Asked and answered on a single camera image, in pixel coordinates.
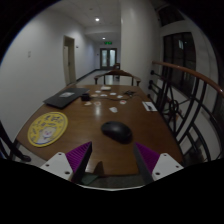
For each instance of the black laptop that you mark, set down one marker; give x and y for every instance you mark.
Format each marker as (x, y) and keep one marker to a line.
(65, 96)

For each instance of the wooden armchair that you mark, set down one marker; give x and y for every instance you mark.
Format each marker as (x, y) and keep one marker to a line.
(117, 73)

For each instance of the small black box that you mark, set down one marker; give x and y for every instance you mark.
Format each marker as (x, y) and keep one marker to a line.
(85, 97)

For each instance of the small white card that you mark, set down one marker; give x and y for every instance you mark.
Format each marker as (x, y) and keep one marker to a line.
(113, 93)
(120, 96)
(98, 91)
(103, 95)
(113, 109)
(123, 102)

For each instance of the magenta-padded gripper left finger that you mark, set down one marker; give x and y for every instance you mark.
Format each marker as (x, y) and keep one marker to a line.
(61, 165)

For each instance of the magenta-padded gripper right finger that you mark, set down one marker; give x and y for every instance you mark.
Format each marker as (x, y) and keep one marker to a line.
(163, 166)

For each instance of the pale side door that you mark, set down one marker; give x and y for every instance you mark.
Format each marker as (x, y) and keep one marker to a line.
(69, 60)

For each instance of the black metal frame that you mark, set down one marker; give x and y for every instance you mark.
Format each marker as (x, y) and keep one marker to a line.
(15, 148)

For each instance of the small tan card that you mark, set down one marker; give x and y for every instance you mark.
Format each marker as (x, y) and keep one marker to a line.
(97, 103)
(87, 103)

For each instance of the green exit sign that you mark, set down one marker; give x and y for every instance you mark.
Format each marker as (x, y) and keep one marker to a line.
(108, 42)

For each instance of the round yellow mouse pad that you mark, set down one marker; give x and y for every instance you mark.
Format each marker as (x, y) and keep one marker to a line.
(47, 129)

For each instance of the dark framed window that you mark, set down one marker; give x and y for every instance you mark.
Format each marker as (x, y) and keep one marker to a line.
(180, 56)

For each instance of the glass double door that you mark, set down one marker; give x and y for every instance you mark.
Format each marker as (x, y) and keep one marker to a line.
(108, 58)

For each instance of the flat white box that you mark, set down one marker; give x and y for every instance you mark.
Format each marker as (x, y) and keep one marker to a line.
(105, 88)

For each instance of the black computer mouse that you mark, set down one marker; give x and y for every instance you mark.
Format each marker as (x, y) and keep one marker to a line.
(116, 131)

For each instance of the black railing with wooden handrail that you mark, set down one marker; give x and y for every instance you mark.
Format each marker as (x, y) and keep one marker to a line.
(186, 71)

